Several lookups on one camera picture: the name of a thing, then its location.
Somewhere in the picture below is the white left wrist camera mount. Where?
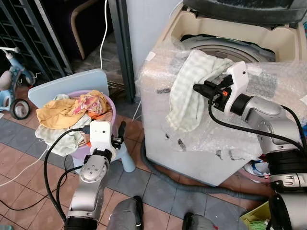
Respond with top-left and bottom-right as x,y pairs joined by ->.
89,120 -> 114,151

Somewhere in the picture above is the light blue plastic child chair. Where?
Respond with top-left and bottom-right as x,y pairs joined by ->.
28,69 -> 136,173

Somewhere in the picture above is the yellow pink patterned garment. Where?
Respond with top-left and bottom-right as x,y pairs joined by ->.
70,90 -> 112,118

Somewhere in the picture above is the dark armchair with wooden frame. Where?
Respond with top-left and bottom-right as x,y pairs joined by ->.
41,0 -> 113,60

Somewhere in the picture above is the grey robot leg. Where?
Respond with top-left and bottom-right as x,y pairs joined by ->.
182,212 -> 219,230
106,196 -> 143,230

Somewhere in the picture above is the pink plastic laundry basin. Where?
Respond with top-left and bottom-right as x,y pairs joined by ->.
46,90 -> 117,161

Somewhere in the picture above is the bubble-wrapped beige washing machine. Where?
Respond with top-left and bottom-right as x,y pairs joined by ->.
136,0 -> 307,186

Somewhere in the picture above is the grey left robot leg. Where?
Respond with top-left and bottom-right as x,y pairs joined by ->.
106,196 -> 143,230

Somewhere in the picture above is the grey metal door frame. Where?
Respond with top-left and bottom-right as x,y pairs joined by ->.
108,0 -> 136,104

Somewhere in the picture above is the grey right robot leg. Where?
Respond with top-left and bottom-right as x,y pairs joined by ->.
182,212 -> 219,230

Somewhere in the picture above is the white blue sneaker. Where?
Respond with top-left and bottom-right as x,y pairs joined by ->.
242,161 -> 270,184

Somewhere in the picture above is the orange garment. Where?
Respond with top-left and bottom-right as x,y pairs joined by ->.
89,111 -> 108,121

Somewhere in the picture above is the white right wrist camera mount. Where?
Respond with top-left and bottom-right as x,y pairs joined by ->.
224,61 -> 250,115

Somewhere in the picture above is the light blue child tricycle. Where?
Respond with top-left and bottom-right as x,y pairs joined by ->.
0,46 -> 36,120

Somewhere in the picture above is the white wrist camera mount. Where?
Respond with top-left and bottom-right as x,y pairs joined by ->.
89,120 -> 114,151
224,61 -> 250,115

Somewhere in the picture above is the pale green white cloth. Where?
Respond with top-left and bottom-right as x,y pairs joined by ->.
35,122 -> 89,156

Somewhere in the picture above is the green white checked towel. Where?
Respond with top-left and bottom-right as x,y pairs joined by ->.
166,49 -> 236,133

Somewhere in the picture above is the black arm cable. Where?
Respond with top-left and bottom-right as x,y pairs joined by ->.
208,98 -> 304,150
56,165 -> 87,214
43,126 -> 92,222

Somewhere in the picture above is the white cord by washer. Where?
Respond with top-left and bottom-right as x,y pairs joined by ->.
131,100 -> 142,121

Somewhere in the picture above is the white hanging power cable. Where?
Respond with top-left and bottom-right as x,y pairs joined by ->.
99,0 -> 109,70

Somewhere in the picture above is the tan yellow garment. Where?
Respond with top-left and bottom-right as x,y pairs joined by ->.
36,98 -> 89,130

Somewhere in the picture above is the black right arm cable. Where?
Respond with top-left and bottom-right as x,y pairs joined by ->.
208,98 -> 304,150

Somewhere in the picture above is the yellow green plastic item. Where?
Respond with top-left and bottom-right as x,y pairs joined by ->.
240,201 -> 272,230

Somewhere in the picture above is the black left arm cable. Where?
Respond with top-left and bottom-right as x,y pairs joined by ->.
43,126 -> 92,222
56,165 -> 87,214

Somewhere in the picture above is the dark metal folding gate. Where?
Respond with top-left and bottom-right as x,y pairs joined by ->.
0,0 -> 68,80

